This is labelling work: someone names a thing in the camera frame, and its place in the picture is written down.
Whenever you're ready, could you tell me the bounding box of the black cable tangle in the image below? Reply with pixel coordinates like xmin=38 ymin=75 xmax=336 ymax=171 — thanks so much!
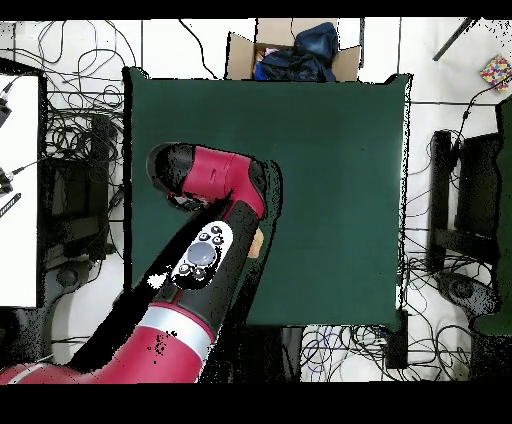
xmin=299 ymin=223 xmax=481 ymax=381
xmin=0 ymin=19 xmax=139 ymax=161

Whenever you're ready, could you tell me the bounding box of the dark blue clothing pile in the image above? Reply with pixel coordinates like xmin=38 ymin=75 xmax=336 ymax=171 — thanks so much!
xmin=252 ymin=21 xmax=340 ymax=83

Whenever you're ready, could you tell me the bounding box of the multicoloured patterned box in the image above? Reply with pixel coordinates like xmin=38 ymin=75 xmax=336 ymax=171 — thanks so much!
xmin=478 ymin=53 xmax=512 ymax=94

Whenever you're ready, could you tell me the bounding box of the dark green table cloth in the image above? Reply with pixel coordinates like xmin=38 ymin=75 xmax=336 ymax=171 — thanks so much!
xmin=121 ymin=65 xmax=413 ymax=327

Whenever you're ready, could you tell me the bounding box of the black power strip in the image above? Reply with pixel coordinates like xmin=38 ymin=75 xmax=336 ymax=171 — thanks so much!
xmin=384 ymin=307 xmax=410 ymax=371

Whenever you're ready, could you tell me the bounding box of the flat black strip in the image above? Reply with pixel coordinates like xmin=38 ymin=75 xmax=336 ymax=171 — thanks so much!
xmin=0 ymin=192 xmax=22 ymax=219

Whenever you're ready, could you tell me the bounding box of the white side table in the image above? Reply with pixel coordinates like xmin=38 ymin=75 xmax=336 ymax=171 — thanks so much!
xmin=0 ymin=73 xmax=41 ymax=309

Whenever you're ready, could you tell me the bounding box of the black metal rod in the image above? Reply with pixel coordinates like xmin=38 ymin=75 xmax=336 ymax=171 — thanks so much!
xmin=431 ymin=16 xmax=480 ymax=62

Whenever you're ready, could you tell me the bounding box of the black round floor base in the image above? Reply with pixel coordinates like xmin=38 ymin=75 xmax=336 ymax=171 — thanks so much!
xmin=434 ymin=270 xmax=501 ymax=319

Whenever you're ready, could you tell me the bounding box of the brown cardboard box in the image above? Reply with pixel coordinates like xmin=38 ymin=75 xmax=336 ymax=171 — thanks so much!
xmin=224 ymin=17 xmax=363 ymax=83

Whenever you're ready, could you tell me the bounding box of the single black cable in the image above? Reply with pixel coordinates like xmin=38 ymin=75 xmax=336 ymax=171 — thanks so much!
xmin=177 ymin=17 xmax=219 ymax=80

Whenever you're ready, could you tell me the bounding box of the black cable with connector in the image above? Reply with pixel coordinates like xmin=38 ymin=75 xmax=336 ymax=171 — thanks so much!
xmin=449 ymin=75 xmax=512 ymax=165

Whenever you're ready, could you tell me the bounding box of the tan terry towel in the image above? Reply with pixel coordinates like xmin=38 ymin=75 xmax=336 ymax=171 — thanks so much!
xmin=247 ymin=227 xmax=266 ymax=260

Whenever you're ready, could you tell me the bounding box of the black metal stand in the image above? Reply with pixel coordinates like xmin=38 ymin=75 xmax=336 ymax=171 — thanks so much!
xmin=426 ymin=129 xmax=503 ymax=275
xmin=39 ymin=113 xmax=121 ymax=273

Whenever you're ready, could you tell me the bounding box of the grey curved stand base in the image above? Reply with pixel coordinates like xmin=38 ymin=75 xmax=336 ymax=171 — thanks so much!
xmin=11 ymin=257 xmax=95 ymax=369

